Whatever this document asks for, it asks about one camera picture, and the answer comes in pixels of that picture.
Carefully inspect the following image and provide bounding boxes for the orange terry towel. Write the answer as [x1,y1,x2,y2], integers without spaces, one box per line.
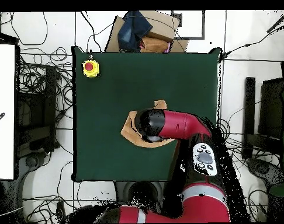
[120,99,176,149]

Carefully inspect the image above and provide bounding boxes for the long black flat board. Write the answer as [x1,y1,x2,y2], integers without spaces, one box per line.
[241,76,257,160]

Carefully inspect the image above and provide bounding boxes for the dark green table cloth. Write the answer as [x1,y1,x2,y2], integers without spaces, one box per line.
[71,45,223,183]

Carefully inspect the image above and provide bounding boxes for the yellow emergency stop button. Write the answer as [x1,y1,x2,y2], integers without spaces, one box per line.
[81,59,101,78]

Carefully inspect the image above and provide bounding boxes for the orange cloth in box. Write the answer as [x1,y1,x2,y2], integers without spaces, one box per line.
[140,36,171,54]

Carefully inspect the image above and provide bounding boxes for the blue denim jeans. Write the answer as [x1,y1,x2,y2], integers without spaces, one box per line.
[117,10,154,53]

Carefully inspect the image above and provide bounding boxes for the brown cardboard box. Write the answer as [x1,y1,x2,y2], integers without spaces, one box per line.
[104,10,190,54]

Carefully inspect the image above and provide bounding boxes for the black metal stand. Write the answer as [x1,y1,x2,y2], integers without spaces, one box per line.
[15,65,60,159]
[258,78,284,155]

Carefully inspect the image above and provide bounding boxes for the small black floor box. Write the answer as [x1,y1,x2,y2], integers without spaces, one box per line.
[56,201,65,222]

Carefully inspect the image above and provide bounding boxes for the white board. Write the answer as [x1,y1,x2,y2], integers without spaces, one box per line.
[0,44,16,180]

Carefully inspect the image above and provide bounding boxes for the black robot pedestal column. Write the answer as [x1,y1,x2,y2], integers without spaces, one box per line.
[113,181,166,211]

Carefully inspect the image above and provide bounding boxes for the black square frame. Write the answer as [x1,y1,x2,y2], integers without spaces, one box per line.
[171,10,206,40]

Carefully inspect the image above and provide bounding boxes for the black pedestal leg with knob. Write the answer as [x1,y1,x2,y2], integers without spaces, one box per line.
[18,151,48,180]
[246,157,284,188]

